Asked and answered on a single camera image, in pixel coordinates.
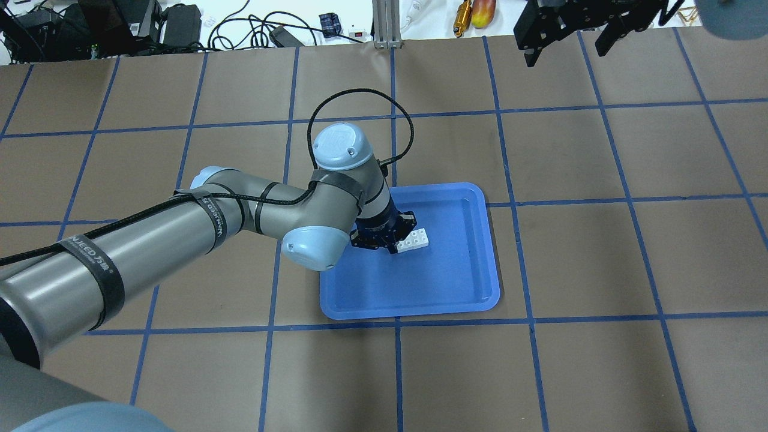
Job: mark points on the black laptop equipment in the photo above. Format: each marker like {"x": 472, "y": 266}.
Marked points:
{"x": 82, "y": 30}

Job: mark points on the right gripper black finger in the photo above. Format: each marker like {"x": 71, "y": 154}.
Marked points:
{"x": 532, "y": 52}
{"x": 617, "y": 28}

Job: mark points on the black power adapter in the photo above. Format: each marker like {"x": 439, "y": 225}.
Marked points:
{"x": 182, "y": 25}

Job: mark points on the aluminium frame post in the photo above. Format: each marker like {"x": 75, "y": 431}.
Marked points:
{"x": 386, "y": 32}

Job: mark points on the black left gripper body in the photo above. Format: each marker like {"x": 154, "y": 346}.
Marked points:
{"x": 377, "y": 228}

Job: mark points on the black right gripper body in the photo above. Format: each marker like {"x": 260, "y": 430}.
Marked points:
{"x": 577, "y": 13}

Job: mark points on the blue plastic tray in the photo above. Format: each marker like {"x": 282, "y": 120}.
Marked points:
{"x": 455, "y": 273}

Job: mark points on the long white building block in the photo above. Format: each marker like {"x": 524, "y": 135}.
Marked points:
{"x": 416, "y": 239}

